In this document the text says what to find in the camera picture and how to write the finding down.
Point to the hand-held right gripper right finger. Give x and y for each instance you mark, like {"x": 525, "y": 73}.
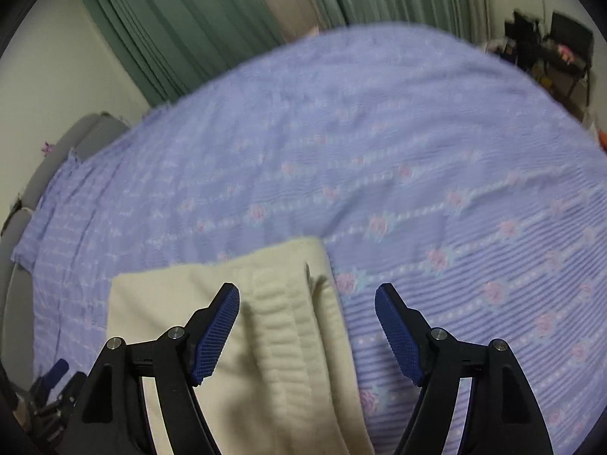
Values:
{"x": 398, "y": 336}

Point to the black folding chair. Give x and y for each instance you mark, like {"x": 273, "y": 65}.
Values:
{"x": 571, "y": 38}

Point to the pink plush toy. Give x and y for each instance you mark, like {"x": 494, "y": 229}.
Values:
{"x": 566, "y": 51}

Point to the cream pants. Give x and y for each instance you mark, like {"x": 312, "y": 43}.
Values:
{"x": 284, "y": 341}

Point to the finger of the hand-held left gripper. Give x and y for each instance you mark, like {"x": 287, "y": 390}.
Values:
{"x": 71, "y": 388}
{"x": 56, "y": 370}

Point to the black bag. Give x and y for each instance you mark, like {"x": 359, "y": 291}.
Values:
{"x": 521, "y": 40}

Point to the orange and black stool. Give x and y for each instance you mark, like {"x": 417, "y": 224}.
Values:
{"x": 603, "y": 140}

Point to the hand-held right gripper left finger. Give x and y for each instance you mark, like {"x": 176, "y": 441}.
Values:
{"x": 218, "y": 331}

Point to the purple floral bedspread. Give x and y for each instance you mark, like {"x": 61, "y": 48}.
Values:
{"x": 379, "y": 151}

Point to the beige curtain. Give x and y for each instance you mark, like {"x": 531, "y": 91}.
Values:
{"x": 289, "y": 0}

